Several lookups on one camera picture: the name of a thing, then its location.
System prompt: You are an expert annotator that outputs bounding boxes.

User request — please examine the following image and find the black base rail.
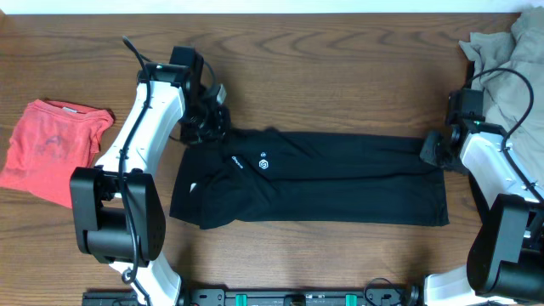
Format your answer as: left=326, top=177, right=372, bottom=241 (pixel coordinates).
left=82, top=285, right=426, bottom=306

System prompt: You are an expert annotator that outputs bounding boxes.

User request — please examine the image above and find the beige khaki garment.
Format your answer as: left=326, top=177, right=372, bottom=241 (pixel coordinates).
left=459, top=7, right=543, bottom=186

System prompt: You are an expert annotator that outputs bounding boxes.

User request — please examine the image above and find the black polo shirt white logo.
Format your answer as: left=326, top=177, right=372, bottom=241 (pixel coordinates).
left=169, top=128, right=449, bottom=230

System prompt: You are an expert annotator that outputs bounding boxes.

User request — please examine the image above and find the folded red t-shirt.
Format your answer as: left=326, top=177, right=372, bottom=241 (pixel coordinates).
left=1, top=99, right=114, bottom=208

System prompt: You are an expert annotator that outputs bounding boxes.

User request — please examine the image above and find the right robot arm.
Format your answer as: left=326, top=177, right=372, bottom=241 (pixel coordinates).
left=420, top=88, right=543, bottom=305

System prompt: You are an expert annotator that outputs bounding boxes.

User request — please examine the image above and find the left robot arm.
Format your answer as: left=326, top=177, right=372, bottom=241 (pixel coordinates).
left=70, top=47, right=230, bottom=305

